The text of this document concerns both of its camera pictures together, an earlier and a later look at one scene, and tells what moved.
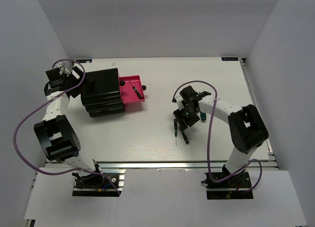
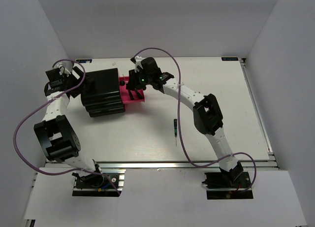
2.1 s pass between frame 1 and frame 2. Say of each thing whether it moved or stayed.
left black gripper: stayed
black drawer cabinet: stayed
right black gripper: moved
